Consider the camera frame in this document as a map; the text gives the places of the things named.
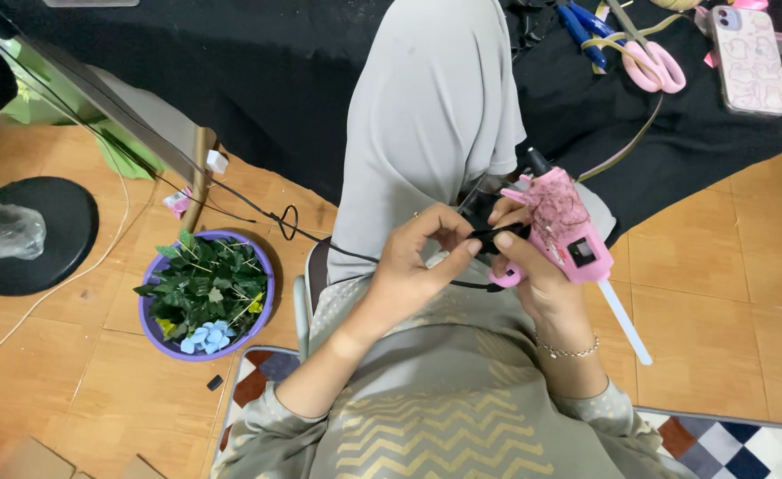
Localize black ribbon piece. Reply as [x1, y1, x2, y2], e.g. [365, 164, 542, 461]
[465, 223, 533, 255]

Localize pink handled scissors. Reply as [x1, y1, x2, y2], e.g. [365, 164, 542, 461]
[605, 0, 688, 94]

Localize brown cardboard pieces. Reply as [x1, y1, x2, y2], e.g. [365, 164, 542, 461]
[0, 435, 167, 479]

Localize phone in pink case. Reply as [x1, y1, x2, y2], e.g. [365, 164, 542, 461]
[709, 4, 782, 118]

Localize silver chain bracelet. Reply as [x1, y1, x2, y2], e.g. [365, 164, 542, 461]
[534, 333, 601, 360]

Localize grey zigzag patterned dress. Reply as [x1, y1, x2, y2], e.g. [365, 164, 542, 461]
[210, 256, 698, 479]

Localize person's left hand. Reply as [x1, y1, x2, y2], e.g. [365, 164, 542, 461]
[367, 203, 484, 328]

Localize blue handled pliers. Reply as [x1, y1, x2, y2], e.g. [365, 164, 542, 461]
[556, 0, 626, 71]

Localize person's right hand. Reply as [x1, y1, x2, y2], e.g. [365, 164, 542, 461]
[488, 196, 598, 338]

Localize blue artificial flower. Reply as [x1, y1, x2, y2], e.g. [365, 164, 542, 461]
[178, 320, 237, 356]

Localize checkered rug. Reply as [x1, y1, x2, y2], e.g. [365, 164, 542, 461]
[210, 345, 782, 479]

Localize green paper sheet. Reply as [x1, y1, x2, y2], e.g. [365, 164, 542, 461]
[0, 36, 167, 182]

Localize pink small packet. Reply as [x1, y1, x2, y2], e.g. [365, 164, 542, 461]
[162, 187, 194, 220]

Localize white glue stick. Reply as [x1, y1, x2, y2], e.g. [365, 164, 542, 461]
[597, 279, 654, 367]

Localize gold table leg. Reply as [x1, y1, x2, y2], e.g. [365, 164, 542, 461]
[181, 126, 219, 234]

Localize heap of green artificial leaves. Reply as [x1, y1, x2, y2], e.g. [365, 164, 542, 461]
[133, 229, 269, 344]

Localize grey headscarf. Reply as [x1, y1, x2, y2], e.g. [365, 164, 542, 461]
[327, 0, 529, 286]

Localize pink hot glue gun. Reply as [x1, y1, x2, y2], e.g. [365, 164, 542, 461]
[487, 147, 615, 290]

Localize gold ribbon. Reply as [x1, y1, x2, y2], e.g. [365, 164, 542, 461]
[576, 12, 686, 185]

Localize black table cloth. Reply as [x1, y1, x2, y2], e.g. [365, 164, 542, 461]
[0, 0, 782, 248]

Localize purple plastic bowl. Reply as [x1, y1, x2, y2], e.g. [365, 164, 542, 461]
[137, 229, 276, 363]

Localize clear plastic wrap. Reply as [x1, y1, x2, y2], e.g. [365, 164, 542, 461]
[0, 191, 47, 261]

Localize black power cable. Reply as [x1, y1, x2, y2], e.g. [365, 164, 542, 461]
[0, 27, 506, 294]

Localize black round stand base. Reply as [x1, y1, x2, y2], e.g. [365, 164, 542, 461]
[0, 176, 101, 298]

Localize white cable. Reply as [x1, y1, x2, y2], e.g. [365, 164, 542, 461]
[0, 130, 134, 381]

